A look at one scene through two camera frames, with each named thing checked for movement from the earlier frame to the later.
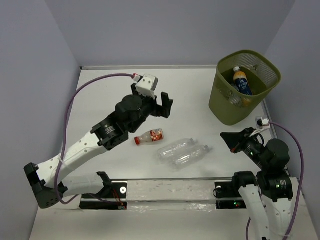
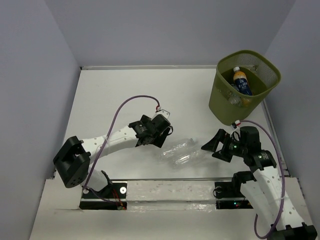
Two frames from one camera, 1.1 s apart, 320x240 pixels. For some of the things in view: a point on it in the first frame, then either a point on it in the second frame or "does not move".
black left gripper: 161,110 → 159,139
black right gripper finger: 245,137 → 219,155
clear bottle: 191,157 does not move
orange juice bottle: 241,82 does not move
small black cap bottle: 241,85 → 235,98
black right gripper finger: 233,140 → 212,143
